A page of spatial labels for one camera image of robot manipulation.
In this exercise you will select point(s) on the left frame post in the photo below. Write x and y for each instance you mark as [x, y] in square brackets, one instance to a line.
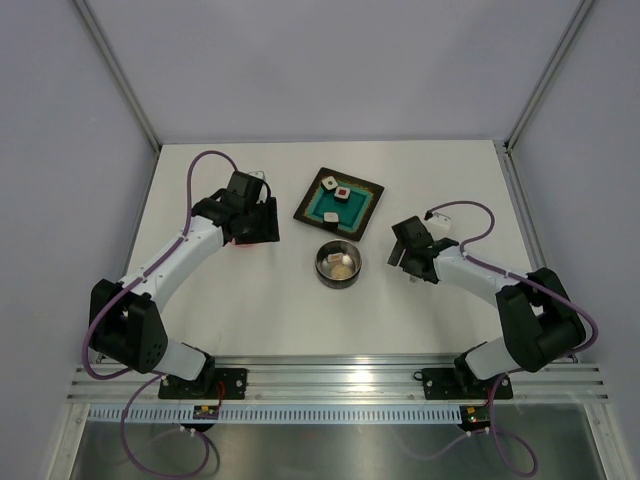
[98, 37]

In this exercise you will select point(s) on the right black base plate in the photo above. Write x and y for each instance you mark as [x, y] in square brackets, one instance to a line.
[441, 383]

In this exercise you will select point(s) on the right side aluminium rail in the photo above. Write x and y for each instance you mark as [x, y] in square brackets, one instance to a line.
[528, 190]

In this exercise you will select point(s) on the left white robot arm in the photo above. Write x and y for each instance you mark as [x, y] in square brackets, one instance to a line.
[125, 316]

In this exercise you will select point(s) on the black teal square plate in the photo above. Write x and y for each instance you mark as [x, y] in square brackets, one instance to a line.
[354, 214]

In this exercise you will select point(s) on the frame post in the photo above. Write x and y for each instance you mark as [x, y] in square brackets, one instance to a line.
[554, 64]
[98, 37]

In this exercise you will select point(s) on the left small circuit board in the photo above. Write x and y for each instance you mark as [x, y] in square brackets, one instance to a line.
[206, 412]

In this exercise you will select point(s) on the white sushi dark centre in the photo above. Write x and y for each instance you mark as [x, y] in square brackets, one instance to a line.
[331, 218]

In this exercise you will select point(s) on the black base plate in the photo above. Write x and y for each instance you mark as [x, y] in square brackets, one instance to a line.
[231, 383]
[441, 383]

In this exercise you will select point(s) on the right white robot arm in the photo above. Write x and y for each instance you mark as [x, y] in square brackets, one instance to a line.
[538, 323]

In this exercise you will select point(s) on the aluminium front rail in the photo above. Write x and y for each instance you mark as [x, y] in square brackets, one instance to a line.
[388, 379]

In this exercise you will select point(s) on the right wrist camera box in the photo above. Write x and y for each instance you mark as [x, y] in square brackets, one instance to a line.
[437, 223]

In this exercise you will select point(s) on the right frame post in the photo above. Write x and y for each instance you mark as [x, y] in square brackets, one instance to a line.
[554, 64]

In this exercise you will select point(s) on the white slotted cable duct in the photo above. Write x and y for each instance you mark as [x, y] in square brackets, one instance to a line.
[301, 414]

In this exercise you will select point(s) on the pink lunch box lid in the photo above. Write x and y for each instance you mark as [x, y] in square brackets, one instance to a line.
[243, 245]

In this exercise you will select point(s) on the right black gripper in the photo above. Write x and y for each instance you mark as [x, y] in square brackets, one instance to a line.
[405, 265]

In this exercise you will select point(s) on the small circuit board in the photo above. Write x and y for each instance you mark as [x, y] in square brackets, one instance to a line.
[206, 412]
[474, 418]

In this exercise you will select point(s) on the round cream steamed bun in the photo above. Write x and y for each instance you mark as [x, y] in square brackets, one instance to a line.
[341, 272]

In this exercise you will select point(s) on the round steel lunch box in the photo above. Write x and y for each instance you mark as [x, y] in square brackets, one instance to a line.
[351, 257]

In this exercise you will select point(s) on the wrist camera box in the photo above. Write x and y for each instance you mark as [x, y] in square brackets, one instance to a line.
[258, 174]
[437, 223]

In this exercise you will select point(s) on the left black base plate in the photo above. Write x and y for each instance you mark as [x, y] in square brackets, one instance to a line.
[231, 383]

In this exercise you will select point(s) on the white sushi red centre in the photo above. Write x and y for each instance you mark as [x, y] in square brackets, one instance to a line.
[342, 194]

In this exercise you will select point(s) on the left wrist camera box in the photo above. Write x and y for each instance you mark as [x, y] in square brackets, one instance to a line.
[258, 174]

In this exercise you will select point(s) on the right small circuit board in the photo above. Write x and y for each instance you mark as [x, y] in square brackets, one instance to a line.
[474, 418]

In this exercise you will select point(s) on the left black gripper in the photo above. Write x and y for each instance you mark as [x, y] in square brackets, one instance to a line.
[268, 231]

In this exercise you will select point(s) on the aluminium rail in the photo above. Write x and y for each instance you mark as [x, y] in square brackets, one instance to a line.
[528, 190]
[388, 379]

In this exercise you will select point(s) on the white sushi green centre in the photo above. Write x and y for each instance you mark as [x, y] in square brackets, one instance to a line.
[329, 183]

